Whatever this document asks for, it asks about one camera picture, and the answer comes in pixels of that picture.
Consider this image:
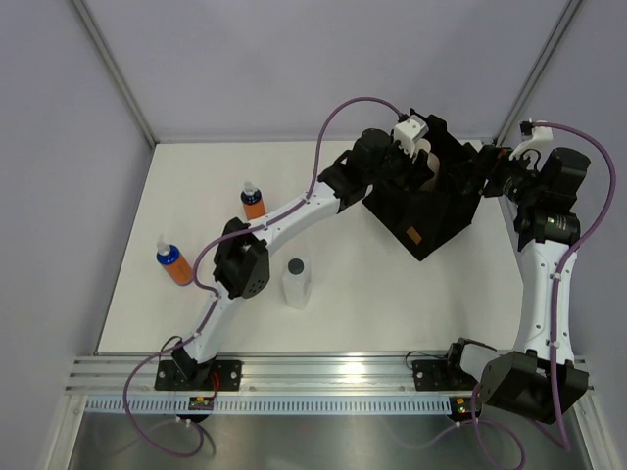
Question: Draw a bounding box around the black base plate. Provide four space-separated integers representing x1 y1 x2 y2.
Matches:
154 360 242 392
411 359 477 392

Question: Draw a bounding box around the white slotted cable duct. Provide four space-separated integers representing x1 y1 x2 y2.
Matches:
86 395 452 416

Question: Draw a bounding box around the orange bottle blue pump top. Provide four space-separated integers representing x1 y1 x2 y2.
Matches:
240 181 266 220

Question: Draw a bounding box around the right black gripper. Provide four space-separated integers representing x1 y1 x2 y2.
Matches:
447 146 544 209

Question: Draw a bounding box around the right aluminium corner post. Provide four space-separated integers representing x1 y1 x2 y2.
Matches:
492 0 586 144

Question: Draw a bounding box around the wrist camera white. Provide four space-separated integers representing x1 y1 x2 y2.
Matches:
509 118 554 160
392 115 428 155

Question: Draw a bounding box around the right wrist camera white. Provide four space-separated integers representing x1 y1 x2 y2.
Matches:
509 118 554 160

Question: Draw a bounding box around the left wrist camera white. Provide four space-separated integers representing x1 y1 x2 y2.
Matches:
392 115 428 155

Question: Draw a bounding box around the white bottle grey cap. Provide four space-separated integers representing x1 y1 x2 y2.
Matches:
282 258 312 309

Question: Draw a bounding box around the black canvas bag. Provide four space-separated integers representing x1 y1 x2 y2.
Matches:
363 115 481 260

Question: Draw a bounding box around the aluminium mounting rail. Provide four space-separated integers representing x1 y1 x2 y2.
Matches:
64 352 471 397

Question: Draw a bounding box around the orange spray bottle blue top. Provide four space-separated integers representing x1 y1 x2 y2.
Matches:
156 236 193 286

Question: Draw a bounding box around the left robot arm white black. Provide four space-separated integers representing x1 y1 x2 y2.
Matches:
171 118 427 391

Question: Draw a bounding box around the aluminium corner post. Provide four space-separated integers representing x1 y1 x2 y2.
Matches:
492 0 586 144
68 0 159 150

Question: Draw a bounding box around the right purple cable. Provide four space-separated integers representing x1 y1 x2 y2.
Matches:
391 119 617 464

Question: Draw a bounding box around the beige pump bottle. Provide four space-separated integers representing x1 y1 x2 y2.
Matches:
415 138 441 191

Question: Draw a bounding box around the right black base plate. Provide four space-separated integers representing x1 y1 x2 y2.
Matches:
411 359 477 392

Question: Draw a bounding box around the left aluminium corner post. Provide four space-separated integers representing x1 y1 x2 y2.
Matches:
68 0 159 150

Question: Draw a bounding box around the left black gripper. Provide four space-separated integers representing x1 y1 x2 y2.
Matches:
363 135 432 192

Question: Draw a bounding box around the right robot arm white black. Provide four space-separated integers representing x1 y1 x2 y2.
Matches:
443 146 590 424

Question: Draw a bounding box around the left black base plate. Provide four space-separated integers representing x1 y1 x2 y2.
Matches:
154 360 242 392

